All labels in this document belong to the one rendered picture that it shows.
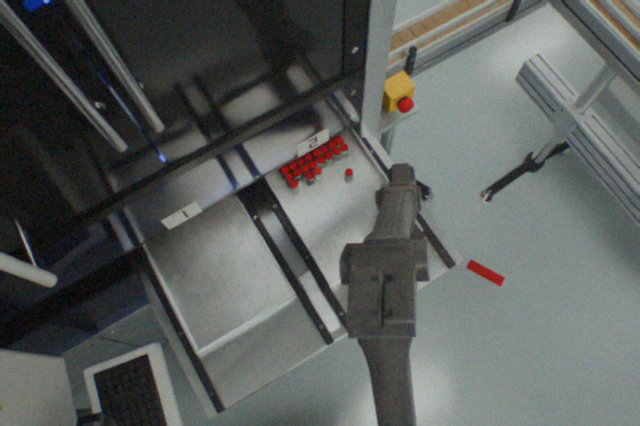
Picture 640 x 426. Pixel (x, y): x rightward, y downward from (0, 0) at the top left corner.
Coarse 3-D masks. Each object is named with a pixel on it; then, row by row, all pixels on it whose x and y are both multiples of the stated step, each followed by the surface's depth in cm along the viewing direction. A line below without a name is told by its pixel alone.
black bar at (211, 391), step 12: (144, 264) 121; (156, 288) 119; (168, 300) 118; (168, 312) 117; (180, 324) 116; (180, 336) 115; (192, 348) 115; (192, 360) 114; (204, 372) 113; (204, 384) 112; (216, 396) 111; (216, 408) 110
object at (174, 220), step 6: (192, 204) 110; (180, 210) 110; (186, 210) 111; (192, 210) 113; (198, 210) 114; (174, 216) 110; (180, 216) 112; (192, 216) 115; (162, 222) 110; (168, 222) 111; (174, 222) 113; (180, 222) 114
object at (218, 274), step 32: (192, 224) 126; (224, 224) 126; (160, 256) 124; (192, 256) 124; (224, 256) 123; (256, 256) 123; (192, 288) 121; (224, 288) 121; (256, 288) 121; (288, 288) 120; (192, 320) 118; (224, 320) 118
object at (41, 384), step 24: (0, 360) 98; (24, 360) 106; (48, 360) 115; (0, 384) 95; (24, 384) 103; (48, 384) 112; (0, 408) 91; (24, 408) 100; (48, 408) 108; (72, 408) 118
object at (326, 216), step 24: (360, 144) 130; (336, 168) 130; (360, 168) 130; (288, 192) 128; (312, 192) 128; (336, 192) 128; (360, 192) 128; (288, 216) 123; (312, 216) 126; (336, 216) 126; (360, 216) 126; (312, 240) 124; (336, 240) 124; (360, 240) 124; (336, 264) 122
